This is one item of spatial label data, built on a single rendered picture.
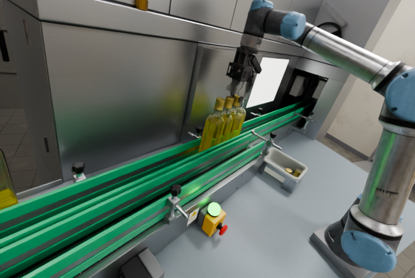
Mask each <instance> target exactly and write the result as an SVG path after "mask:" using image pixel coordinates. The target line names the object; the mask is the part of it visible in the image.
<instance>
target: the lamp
mask: <svg viewBox="0 0 415 278"><path fill-rule="evenodd" d="M207 213H208V214H209V215H210V216H211V217H218V216H219V214H220V206H219V205H218V204H217V203H211V204H210V205H209V207H208V209H207Z"/></svg>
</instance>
